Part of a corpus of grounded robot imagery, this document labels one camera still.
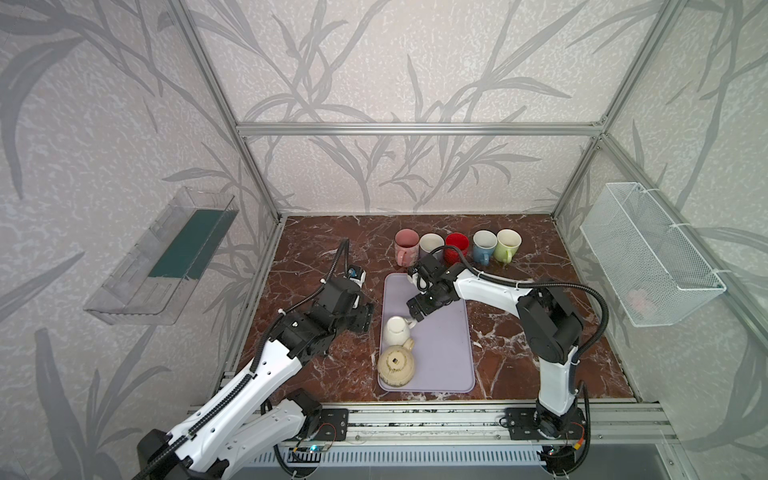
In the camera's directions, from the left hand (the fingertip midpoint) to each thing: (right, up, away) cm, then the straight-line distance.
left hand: (366, 296), depth 76 cm
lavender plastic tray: (+21, -18, +8) cm, 29 cm away
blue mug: (+37, +13, +24) cm, 46 cm away
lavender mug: (+19, +14, +28) cm, 37 cm away
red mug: (+29, +14, +26) cm, 42 cm away
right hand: (+16, -4, +18) cm, 24 cm away
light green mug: (+46, +14, +26) cm, 55 cm away
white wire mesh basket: (+63, +7, -13) cm, 65 cm away
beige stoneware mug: (+8, -17, -1) cm, 19 cm away
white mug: (+8, -10, +4) cm, 13 cm away
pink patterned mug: (+11, +13, +22) cm, 28 cm away
